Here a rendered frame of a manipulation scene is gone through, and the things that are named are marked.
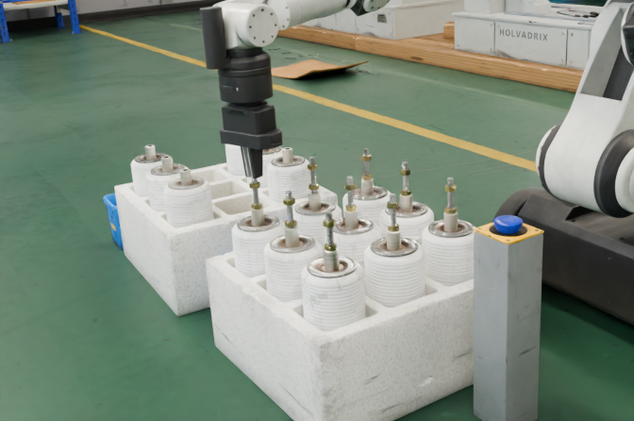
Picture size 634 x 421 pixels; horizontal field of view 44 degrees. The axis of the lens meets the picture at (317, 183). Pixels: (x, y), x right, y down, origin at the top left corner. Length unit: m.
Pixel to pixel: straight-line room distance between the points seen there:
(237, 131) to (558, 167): 0.53
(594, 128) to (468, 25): 2.76
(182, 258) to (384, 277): 0.52
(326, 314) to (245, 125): 0.35
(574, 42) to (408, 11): 1.31
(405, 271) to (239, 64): 0.42
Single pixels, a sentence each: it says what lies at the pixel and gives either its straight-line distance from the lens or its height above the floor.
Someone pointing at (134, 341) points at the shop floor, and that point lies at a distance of 1.60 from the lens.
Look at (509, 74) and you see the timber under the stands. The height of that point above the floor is 0.03.
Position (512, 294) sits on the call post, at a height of 0.23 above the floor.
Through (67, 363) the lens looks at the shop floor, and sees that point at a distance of 1.57.
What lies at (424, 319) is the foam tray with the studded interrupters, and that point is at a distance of 1.24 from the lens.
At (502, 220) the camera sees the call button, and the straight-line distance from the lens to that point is 1.15.
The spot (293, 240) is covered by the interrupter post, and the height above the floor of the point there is 0.26.
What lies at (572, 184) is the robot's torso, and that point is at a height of 0.32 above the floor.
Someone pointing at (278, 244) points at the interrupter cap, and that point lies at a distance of 1.29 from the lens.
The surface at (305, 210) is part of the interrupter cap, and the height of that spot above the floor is 0.25.
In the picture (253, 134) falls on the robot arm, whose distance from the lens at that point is 1.30.
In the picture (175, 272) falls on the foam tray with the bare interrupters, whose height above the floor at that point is 0.10.
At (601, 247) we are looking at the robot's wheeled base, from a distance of 1.48.
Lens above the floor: 0.75
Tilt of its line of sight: 18 degrees down
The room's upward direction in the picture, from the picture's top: 4 degrees counter-clockwise
